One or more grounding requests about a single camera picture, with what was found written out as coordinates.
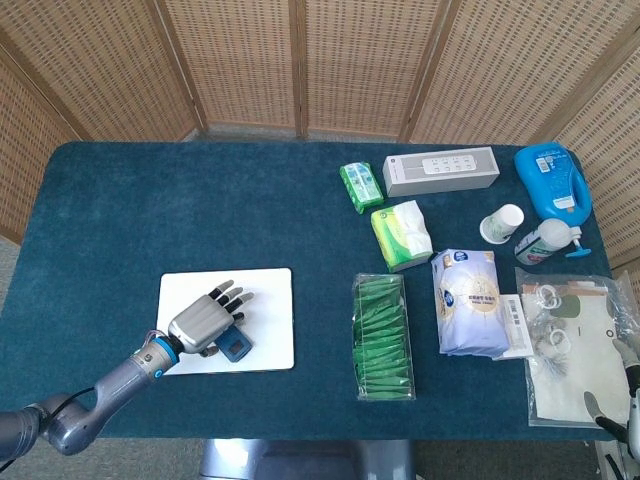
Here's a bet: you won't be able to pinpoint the grey power strip box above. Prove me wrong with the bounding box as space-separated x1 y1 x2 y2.
382 146 501 199

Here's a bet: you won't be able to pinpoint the white drawing board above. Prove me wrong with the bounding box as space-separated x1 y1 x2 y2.
155 267 296 375

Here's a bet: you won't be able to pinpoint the blue detergent bottle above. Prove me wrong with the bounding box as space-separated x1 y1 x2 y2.
513 141 594 222

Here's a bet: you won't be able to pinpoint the bamboo folding screen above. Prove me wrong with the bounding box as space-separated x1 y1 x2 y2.
0 0 640 271

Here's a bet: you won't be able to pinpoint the lilac white tissue pack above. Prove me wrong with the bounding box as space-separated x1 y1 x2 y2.
430 248 511 360

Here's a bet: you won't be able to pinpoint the teal blue tablecloth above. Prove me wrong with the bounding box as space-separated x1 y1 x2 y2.
0 140 619 442

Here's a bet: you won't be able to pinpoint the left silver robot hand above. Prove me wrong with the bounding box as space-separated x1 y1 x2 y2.
167 279 256 359

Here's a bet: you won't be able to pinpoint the blue whiteboard eraser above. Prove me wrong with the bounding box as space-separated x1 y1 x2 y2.
214 327 254 364

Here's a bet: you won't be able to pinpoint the white paper cup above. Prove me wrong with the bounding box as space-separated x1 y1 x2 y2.
479 203 525 245

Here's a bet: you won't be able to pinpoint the clear plastic zip bag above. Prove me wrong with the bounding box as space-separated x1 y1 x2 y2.
513 266 640 429

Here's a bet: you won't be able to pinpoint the green yellow tissue pack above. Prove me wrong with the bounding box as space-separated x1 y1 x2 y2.
370 199 434 274

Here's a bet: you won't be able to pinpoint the white pump bottle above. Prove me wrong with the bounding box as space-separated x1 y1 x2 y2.
514 217 592 266

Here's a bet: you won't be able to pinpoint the clear box green sachets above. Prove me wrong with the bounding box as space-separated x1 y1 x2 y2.
352 272 418 403

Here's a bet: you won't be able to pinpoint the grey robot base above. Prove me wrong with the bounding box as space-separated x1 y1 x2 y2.
199 438 416 480

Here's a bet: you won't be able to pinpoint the white barcode label card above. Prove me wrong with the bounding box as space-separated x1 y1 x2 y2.
498 293 535 361

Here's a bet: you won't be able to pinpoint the green wet wipes pack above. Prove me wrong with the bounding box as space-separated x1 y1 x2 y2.
339 160 386 215

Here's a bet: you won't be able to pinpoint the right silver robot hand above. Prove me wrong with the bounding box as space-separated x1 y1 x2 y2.
583 337 640 446

